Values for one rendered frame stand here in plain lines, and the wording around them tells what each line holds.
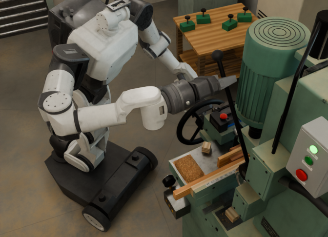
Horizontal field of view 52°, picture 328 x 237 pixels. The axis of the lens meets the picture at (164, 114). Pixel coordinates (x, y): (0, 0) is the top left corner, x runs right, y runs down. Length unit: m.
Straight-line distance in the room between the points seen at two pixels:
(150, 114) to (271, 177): 0.37
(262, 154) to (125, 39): 0.70
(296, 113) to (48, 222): 1.88
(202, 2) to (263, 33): 2.48
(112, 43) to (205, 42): 1.46
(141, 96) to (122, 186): 1.32
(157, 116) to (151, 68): 2.33
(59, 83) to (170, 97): 0.35
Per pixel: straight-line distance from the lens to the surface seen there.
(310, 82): 0.82
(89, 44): 1.26
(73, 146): 2.25
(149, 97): 0.91
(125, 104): 0.91
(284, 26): 1.02
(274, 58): 0.93
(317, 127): 0.78
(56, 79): 1.10
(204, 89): 0.98
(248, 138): 1.26
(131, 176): 2.21
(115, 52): 1.29
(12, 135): 2.98
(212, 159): 1.39
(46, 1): 3.97
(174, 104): 0.94
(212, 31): 2.78
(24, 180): 2.65
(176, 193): 1.25
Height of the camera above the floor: 2.02
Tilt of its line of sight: 46 degrees down
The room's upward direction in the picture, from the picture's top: 4 degrees counter-clockwise
